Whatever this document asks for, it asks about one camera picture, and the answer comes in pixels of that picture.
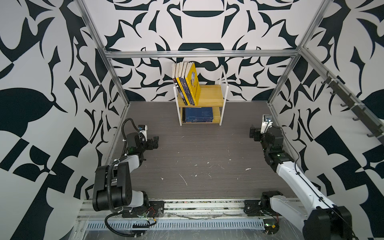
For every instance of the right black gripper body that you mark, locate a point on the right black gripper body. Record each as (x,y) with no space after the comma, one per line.
(263,138)

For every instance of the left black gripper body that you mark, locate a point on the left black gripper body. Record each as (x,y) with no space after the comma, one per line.
(145,145)

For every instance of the blue book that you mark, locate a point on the blue book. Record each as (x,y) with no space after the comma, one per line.
(197,115)

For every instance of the yellow cartoon book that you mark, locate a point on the yellow cartoon book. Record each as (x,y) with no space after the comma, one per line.
(196,86)
(179,67)

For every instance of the dark portrait book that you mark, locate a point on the dark portrait book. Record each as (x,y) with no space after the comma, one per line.
(185,85)
(187,79)

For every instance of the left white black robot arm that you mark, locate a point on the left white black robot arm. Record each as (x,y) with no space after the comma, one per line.
(113,185)

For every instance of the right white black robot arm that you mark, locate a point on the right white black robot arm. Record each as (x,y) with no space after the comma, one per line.
(320,218)

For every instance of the black book leaning on shelf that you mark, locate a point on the black book leaning on shelf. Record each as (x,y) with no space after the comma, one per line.
(176,82)

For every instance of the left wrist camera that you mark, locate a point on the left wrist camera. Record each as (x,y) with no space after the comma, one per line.
(143,131)

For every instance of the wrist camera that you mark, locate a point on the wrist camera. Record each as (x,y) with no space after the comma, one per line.
(143,131)
(267,121)

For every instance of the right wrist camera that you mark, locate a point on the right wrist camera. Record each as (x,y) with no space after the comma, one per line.
(267,121)

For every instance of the wooden white frame bookshelf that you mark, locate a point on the wooden white frame bookshelf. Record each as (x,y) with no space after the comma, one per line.
(214,96)

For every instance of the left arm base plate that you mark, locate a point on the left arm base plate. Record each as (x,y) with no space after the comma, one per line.
(151,209)

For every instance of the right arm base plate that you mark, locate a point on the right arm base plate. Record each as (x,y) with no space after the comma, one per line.
(255,207)

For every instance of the white slotted cable duct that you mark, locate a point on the white slotted cable duct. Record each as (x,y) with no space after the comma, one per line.
(188,224)

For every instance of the wall coat hook rail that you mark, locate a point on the wall coat hook rail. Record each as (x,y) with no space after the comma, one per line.
(350,102)

